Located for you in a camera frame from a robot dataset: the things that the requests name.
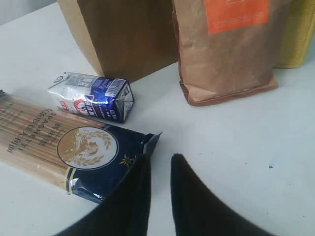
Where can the spaghetti packet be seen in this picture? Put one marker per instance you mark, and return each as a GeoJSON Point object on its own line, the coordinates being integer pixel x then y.
{"type": "Point", "coordinates": [82, 156]}

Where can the small milk carton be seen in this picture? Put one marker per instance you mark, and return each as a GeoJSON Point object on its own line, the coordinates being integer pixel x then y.
{"type": "Point", "coordinates": [94, 96]}

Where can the yellow grain plastic bottle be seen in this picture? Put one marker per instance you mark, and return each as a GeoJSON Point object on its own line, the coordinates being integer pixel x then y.
{"type": "Point", "coordinates": [299, 31]}

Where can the brown paper bag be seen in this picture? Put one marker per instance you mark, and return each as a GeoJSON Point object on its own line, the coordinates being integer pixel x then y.
{"type": "Point", "coordinates": [123, 38]}

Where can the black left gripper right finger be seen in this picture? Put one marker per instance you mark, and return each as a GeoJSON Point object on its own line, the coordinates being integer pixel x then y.
{"type": "Point", "coordinates": [196, 210]}

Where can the brown pouch orange label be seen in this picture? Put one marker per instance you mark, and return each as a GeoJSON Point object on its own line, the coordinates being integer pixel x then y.
{"type": "Point", "coordinates": [228, 48]}

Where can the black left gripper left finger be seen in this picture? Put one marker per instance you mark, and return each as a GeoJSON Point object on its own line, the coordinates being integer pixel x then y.
{"type": "Point", "coordinates": [125, 212]}

